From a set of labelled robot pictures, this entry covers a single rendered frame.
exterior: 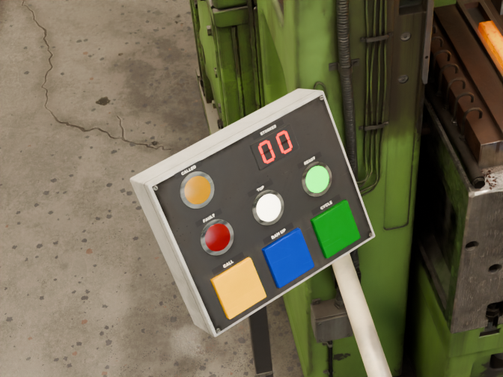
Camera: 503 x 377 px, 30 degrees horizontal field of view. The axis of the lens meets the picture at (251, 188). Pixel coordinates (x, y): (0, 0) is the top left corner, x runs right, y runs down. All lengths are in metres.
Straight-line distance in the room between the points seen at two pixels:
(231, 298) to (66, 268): 1.48
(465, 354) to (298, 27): 0.93
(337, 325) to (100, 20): 2.02
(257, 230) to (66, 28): 2.46
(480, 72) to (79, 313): 1.44
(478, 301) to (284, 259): 0.63
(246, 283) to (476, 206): 0.52
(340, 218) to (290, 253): 0.11
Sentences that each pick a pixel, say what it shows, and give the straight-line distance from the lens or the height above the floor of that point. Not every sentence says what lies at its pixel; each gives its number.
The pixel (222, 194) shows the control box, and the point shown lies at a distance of 1.47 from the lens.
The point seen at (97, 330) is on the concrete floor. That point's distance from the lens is 2.78.
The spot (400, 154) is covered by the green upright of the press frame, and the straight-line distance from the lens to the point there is 1.95.
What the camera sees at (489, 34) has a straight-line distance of 2.00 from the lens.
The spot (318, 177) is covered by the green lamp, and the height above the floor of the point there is 1.09.
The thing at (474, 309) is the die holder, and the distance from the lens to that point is 2.08.
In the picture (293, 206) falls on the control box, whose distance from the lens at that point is 1.54.
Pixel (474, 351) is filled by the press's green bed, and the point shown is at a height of 0.38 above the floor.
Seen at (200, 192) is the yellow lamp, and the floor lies 1.16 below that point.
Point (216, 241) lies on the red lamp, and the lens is 1.48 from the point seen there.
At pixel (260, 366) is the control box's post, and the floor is 0.55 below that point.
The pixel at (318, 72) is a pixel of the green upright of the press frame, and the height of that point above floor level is 1.10.
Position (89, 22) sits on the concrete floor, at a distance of 3.87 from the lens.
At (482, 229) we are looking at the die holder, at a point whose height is 0.81.
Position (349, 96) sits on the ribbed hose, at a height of 1.05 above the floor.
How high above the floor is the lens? 2.20
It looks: 46 degrees down
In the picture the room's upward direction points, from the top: 6 degrees counter-clockwise
